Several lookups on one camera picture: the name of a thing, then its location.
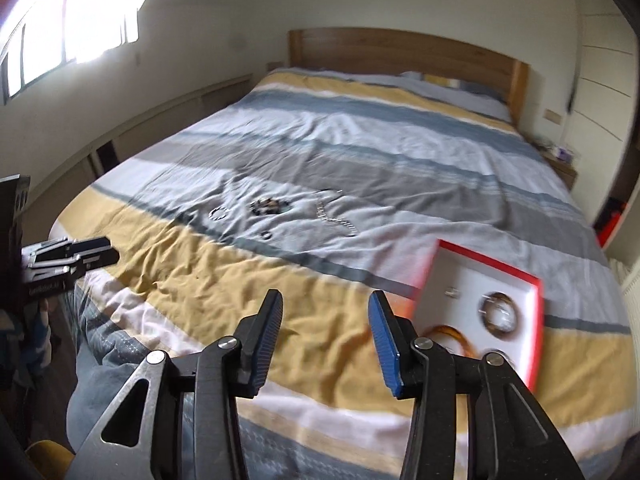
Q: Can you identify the dark bead bracelet cluster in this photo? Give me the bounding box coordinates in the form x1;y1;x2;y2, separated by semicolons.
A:
250;198;292;216

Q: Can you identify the wooden headboard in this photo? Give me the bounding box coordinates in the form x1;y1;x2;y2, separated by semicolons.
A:
288;27;530;128

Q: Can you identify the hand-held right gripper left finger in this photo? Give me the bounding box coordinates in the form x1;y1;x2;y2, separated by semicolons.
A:
75;288;284;480

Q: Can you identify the low beige wall cabinet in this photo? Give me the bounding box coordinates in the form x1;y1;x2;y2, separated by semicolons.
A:
15;74;253;211

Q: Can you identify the silver chain necklace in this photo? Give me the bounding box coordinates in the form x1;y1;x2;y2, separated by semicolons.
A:
314;188;360;239

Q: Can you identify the white wardrobe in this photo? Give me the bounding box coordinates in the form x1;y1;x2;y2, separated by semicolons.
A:
565;0;640;261

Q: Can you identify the window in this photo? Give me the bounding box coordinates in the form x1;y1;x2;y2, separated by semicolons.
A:
0;0;142;107

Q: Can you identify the red object in wardrobe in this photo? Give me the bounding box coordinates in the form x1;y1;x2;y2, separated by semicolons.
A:
599;199;627;247

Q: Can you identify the dark olive bangle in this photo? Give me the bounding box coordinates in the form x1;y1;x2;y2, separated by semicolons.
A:
478;292;522;334

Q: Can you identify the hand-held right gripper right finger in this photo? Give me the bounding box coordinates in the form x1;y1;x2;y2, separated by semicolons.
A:
367;290;586;480

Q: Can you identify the wooden nightstand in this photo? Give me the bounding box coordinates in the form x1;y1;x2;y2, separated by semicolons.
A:
542;152;579;189

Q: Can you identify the blue patterned cloth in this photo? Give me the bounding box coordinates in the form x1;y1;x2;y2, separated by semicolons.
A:
0;305;53;398

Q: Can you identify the yellow object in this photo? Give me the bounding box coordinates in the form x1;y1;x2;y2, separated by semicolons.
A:
27;439;77;480

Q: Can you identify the amber translucent bangle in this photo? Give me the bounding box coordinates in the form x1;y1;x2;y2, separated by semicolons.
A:
424;325;472;357

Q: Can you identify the striped pillow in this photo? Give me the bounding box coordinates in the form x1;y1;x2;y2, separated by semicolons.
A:
401;70;507;99

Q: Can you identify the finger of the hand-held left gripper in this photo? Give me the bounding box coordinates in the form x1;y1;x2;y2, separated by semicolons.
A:
29;249;120;279
29;237;112;261

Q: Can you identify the wooden bed with striped duvet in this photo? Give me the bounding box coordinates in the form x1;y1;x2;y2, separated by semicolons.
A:
50;67;633;480

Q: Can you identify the red shallow cardboard box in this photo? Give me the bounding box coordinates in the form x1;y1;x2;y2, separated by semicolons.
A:
412;239;544;391

